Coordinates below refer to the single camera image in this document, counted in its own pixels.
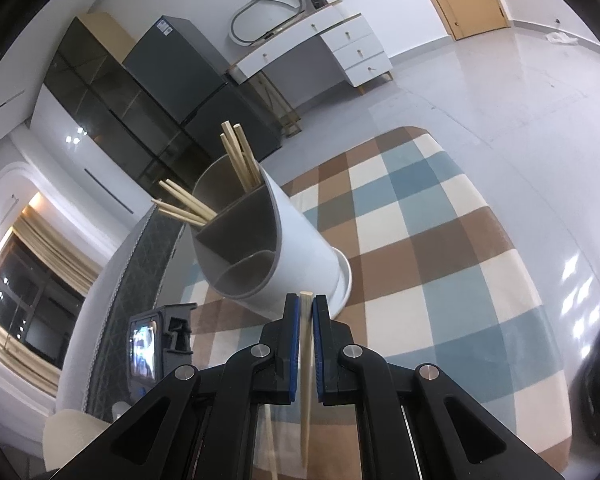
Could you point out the crumpled white bag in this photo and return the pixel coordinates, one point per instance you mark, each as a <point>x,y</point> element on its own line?
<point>560,37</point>

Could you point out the light wooden chopstick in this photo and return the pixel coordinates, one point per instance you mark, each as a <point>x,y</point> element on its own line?
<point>182,201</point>
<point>306,320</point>
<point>247,152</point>
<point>237,152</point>
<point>190,198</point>
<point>235,169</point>
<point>177,212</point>
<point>180,218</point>

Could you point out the gold metal stool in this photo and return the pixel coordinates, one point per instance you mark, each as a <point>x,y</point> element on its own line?
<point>291,131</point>

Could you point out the grey refrigerator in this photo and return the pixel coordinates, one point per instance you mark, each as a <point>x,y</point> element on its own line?
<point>180,70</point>

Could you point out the dark glass cabinet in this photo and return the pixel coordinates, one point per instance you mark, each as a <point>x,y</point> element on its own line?
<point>95,90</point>

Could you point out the dark window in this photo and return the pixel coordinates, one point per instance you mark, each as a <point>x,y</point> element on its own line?
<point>35,310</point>

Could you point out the white dressing desk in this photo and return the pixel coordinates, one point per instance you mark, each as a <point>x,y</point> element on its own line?
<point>350,45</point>

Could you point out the beige curtain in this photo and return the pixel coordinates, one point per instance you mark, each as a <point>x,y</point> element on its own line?
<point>10,340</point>
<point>55,250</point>

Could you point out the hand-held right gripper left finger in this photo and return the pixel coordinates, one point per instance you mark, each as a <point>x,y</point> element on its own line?
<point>295,350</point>

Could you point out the plaid tablecloth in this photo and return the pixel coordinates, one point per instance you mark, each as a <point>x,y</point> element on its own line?
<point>430,260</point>

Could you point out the oval mirror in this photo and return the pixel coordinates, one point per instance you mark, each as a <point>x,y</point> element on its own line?
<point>265,10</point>

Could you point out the light wooden cabinet panel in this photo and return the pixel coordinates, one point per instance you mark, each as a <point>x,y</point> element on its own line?
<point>110,30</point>

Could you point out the white grey utensil holder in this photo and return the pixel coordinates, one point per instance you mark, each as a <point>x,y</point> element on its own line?
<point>300,240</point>

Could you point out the cream woven cushion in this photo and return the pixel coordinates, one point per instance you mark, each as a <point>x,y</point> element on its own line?
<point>72,440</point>

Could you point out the white wardrobe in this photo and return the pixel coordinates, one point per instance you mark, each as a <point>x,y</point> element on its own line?
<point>80,160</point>

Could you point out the grey bed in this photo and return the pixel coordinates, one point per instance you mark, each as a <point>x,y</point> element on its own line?
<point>130,285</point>

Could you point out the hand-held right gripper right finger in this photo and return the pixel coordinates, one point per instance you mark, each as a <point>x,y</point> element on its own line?
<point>319,350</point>

